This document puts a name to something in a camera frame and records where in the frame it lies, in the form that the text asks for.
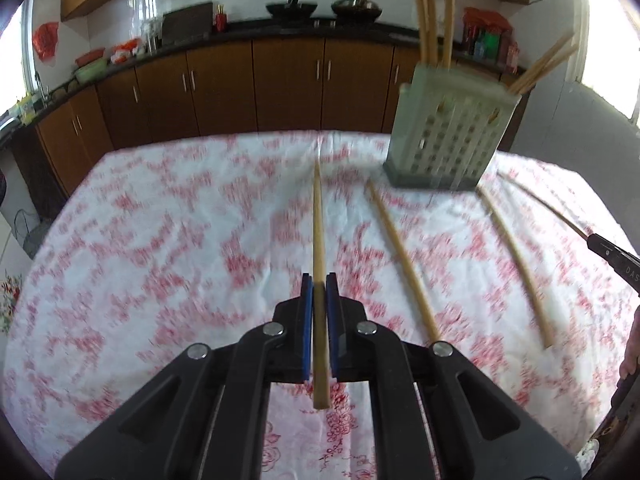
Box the red plastic bag on wall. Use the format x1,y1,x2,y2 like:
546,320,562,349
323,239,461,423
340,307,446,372
32,22,58,62

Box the window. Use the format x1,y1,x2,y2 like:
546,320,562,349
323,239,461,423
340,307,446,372
0,0,34,114
579,0,639,126

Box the red covered condiment rack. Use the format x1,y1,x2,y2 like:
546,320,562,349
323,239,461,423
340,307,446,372
462,6,520,74

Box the person right hand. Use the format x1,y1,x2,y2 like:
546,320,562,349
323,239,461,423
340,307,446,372
620,307,640,380

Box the black wok left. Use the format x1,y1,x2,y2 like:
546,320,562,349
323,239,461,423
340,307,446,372
266,0,318,22

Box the floral white red tablecloth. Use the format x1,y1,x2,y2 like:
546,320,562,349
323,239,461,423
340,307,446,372
2,132,639,472

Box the wooden chopstick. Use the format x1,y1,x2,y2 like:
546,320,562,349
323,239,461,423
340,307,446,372
440,0,456,70
516,46,579,94
476,185,554,349
366,179,440,342
416,0,430,64
497,171,589,240
312,162,331,410
424,0,438,66
508,32,579,94

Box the red white plastic bag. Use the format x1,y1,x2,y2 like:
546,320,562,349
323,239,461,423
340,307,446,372
110,38,142,65

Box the green perforated utensil holder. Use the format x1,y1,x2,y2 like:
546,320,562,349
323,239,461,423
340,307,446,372
383,63,521,191

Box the lower wooden cabinets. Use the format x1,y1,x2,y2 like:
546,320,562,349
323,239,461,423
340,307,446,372
37,38,525,194

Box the left window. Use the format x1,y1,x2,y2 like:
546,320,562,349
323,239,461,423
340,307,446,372
0,0,34,114

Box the black kitchen countertop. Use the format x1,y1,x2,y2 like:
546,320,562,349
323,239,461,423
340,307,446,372
0,17,530,146

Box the right window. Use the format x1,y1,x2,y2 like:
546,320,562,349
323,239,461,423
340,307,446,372
579,0,639,126

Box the red plastic basin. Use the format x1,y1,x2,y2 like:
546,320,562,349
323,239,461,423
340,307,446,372
75,48,105,68

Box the red bottle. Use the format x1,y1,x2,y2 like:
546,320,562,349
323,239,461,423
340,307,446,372
215,4,228,32

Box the black wok with lid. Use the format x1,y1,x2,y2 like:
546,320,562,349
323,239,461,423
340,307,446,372
331,0,383,24

